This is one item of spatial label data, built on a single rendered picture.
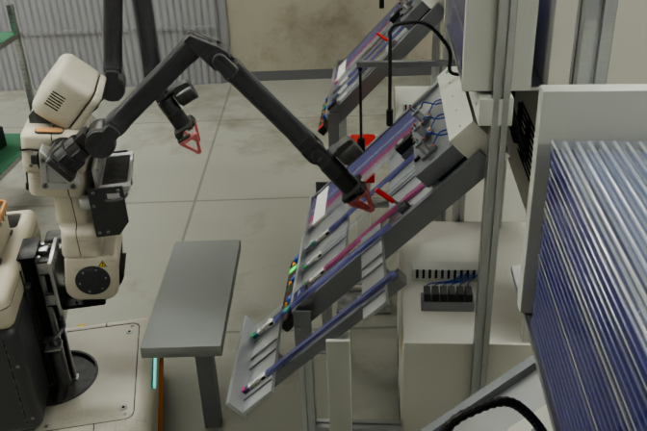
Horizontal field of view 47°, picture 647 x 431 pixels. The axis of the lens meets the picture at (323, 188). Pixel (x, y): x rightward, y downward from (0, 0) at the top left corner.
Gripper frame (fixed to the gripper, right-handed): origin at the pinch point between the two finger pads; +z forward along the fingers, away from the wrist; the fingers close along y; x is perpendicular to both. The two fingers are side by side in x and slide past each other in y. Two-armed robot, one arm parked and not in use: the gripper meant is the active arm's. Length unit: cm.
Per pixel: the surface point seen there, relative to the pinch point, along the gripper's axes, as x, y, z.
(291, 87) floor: 107, 367, 25
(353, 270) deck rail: 8.8, -21.0, 3.4
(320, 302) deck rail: 23.2, -20.7, 5.5
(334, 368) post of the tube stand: 21, -45, 11
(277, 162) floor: 104, 230, 30
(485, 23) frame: -59, -24, -29
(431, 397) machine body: 21, -20, 53
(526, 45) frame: -63, -24, -19
